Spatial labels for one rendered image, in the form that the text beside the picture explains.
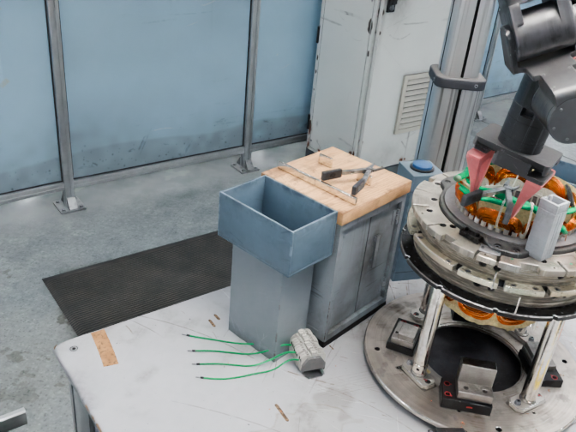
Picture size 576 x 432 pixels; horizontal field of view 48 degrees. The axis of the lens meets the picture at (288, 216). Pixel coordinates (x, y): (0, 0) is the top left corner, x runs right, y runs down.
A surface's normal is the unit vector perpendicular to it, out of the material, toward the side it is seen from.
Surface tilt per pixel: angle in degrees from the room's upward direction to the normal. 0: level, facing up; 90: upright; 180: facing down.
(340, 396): 0
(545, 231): 90
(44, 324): 0
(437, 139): 90
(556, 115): 95
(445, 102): 90
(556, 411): 0
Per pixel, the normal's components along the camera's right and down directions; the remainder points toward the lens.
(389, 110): 0.58, 0.44
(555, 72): -0.31, -0.74
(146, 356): 0.09, -0.87
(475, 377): -0.18, 0.47
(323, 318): -0.69, 0.30
